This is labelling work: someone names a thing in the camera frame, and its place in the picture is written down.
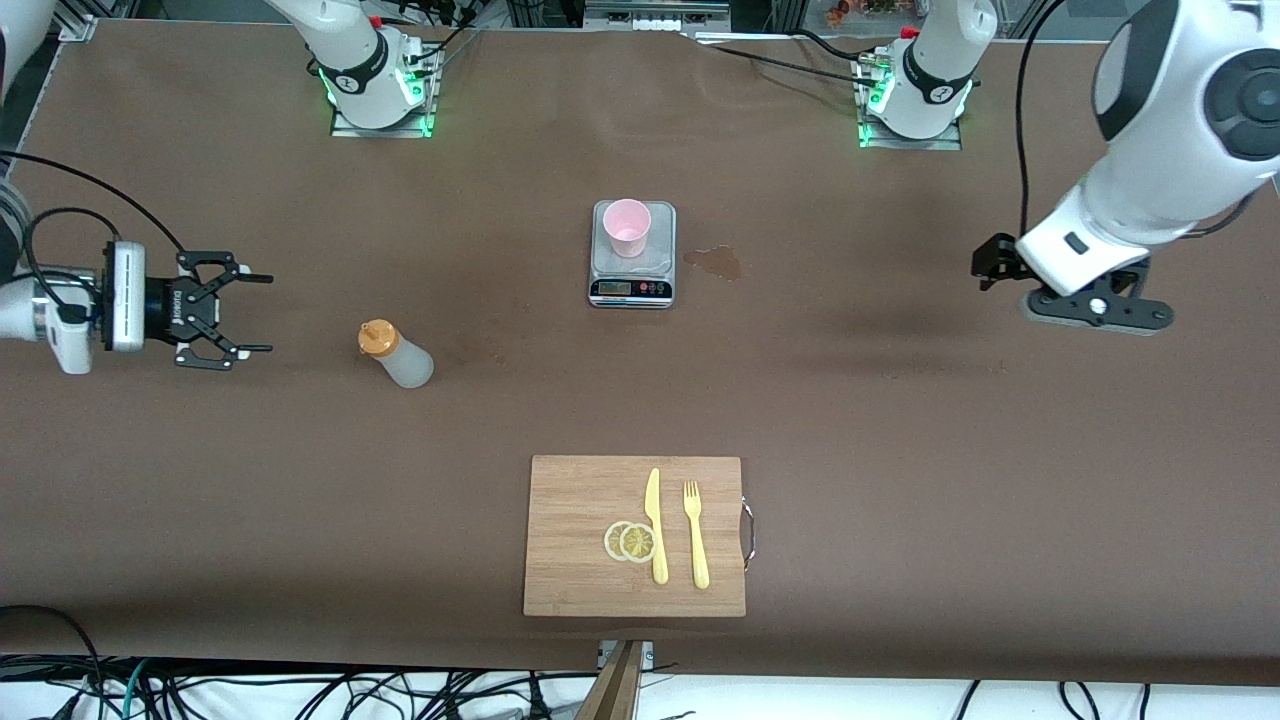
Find translucent sauce bottle orange cap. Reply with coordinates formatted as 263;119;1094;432
357;319;436;390

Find pink plastic cup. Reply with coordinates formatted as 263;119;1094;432
603;199;653;259

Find brown table cover sheet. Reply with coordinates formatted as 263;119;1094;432
0;18;1280;687

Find brown liquid puddle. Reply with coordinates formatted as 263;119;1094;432
683;245;743;283

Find orange toy food items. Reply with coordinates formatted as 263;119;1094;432
825;0;906;26

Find silver digital kitchen scale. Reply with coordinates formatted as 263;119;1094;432
588;200;678;310

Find wooden cutting board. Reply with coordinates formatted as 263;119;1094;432
522;455;756;619

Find yellow plastic fork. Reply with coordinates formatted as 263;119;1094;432
683;480;711;590

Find yellow plastic knife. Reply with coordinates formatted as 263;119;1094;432
644;467;670;586

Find wooden beam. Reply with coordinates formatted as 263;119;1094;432
575;640;646;720

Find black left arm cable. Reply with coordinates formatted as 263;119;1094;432
1015;0;1061;241

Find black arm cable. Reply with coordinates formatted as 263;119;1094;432
1015;0;1061;241
0;148;191;326

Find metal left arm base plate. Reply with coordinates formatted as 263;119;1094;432
858;50;963;151

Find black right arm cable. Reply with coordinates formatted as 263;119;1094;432
0;148;191;326

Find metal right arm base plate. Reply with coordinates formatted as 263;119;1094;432
330;45;441;139

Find black table cable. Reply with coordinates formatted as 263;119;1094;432
697;40;881;86
790;28;883;67

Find grey table cable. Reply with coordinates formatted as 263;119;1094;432
405;20;491;76

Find black floor cable loop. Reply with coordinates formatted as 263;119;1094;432
0;604;106;720

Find teal floor cable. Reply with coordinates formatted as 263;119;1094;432
95;658;151;720

